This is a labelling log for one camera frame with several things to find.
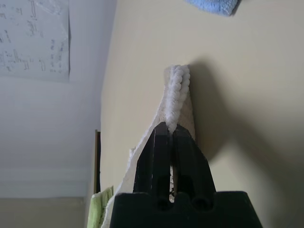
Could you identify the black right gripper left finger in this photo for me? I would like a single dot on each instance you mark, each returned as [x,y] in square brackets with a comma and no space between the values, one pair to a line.
[152,166]

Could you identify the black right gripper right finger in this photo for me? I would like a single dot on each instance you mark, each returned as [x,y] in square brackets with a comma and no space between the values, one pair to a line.
[192,171]

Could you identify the beige towel with white trim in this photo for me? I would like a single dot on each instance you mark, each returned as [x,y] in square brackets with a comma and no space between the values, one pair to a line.
[177,95]

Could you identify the green folded towel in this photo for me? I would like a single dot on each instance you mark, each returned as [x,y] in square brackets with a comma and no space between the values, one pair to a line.
[95,209]

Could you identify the blue folded towel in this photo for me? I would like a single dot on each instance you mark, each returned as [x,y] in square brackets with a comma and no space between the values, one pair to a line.
[213,6]

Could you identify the wooden side table black frame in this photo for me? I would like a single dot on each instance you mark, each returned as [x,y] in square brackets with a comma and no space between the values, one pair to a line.
[97,161]

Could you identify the white paper sheet on wall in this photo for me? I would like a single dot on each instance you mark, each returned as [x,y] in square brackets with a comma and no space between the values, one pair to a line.
[33,35]

